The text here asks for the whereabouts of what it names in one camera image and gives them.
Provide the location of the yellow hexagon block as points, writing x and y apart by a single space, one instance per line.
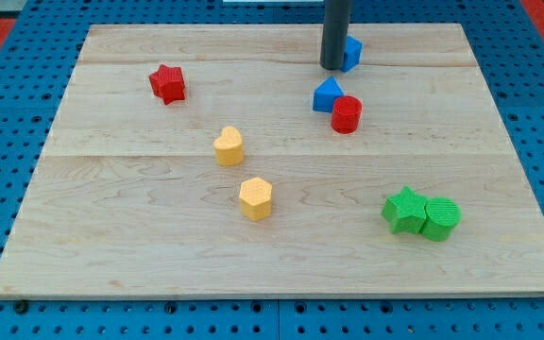
255 198

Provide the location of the green cylinder block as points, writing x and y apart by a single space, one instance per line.
443 215

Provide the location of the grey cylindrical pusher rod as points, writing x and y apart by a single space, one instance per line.
335 31

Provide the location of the blue cube block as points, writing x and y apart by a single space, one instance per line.
352 54

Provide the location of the light wooden board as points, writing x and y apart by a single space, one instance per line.
127 200

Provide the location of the red star block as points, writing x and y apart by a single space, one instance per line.
167 83

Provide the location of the red cylinder block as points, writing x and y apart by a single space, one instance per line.
346 113

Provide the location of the green star block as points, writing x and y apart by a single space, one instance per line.
405 211

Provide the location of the blue triangle block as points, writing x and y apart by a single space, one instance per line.
325 95

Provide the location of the yellow heart block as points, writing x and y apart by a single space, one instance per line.
228 147

